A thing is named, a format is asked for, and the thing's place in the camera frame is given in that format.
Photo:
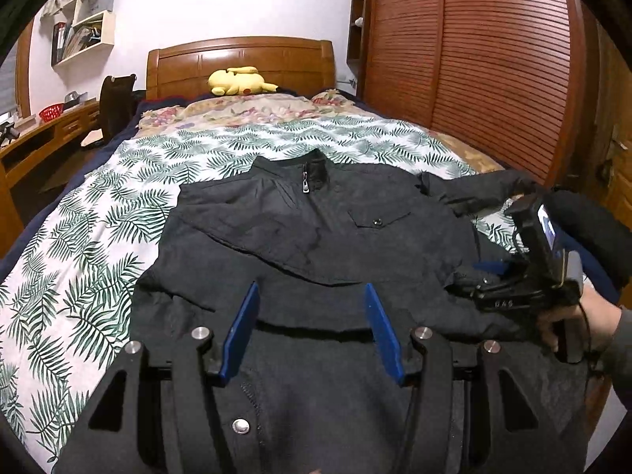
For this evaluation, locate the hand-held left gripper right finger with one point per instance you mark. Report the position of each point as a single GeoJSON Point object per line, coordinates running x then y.
{"type": "Point", "coordinates": [382, 328]}

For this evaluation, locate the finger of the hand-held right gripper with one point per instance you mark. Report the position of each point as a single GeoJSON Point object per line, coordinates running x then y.
{"type": "Point", "coordinates": [513, 296]}

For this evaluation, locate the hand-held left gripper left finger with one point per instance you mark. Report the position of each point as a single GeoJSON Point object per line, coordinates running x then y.
{"type": "Point", "coordinates": [241, 328]}

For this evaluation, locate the black jacket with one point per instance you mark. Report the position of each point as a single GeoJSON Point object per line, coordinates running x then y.
{"type": "Point", "coordinates": [316, 237]}

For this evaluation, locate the person's right forearm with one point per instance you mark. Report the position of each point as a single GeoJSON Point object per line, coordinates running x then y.
{"type": "Point", "coordinates": [619, 360]}

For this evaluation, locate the person's right hand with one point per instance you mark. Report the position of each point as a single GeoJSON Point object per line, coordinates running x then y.
{"type": "Point", "coordinates": [600, 321]}

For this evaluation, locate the dark cloth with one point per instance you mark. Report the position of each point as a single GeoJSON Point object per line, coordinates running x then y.
{"type": "Point", "coordinates": [587, 222]}

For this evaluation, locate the orange patterned mattress cover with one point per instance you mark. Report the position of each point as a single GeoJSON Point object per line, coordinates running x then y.
{"type": "Point", "coordinates": [466, 150]}

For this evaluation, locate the wooden door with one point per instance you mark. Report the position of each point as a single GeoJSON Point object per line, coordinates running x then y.
{"type": "Point", "coordinates": [614, 108]}

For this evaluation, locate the fern print blanket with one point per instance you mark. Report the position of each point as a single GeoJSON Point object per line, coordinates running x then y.
{"type": "Point", "coordinates": [113, 217]}

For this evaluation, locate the wooden slatted wardrobe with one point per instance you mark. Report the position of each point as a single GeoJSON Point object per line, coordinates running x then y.
{"type": "Point", "coordinates": [469, 49]}

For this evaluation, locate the floral quilt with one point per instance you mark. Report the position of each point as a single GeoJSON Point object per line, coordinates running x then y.
{"type": "Point", "coordinates": [237, 108]}

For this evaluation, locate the cardboard piece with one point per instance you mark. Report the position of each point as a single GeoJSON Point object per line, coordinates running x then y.
{"type": "Point", "coordinates": [94, 139]}

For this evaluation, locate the yellow plush toy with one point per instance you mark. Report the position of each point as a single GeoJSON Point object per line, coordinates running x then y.
{"type": "Point", "coordinates": [239, 81]}

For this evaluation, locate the dark chair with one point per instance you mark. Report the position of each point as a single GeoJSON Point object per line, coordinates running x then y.
{"type": "Point", "coordinates": [116, 103]}

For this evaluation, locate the wooden desk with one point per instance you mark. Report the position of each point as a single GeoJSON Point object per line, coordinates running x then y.
{"type": "Point", "coordinates": [54, 133]}

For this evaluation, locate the wooden headboard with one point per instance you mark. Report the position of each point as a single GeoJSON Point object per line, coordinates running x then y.
{"type": "Point", "coordinates": [197, 61]}

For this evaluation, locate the grey desk item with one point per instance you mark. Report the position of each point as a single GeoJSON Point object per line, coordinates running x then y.
{"type": "Point", "coordinates": [75, 98]}

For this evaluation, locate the red basket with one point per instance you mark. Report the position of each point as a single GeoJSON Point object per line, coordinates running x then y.
{"type": "Point", "coordinates": [52, 113]}

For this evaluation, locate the window blind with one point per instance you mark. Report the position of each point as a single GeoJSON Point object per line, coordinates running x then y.
{"type": "Point", "coordinates": [7, 94]}

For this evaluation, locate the black binder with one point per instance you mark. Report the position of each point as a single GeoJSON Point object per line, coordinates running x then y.
{"type": "Point", "coordinates": [58, 44]}

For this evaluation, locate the white wall shelf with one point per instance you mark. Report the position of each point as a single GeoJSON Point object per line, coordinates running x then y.
{"type": "Point", "coordinates": [94, 15]}

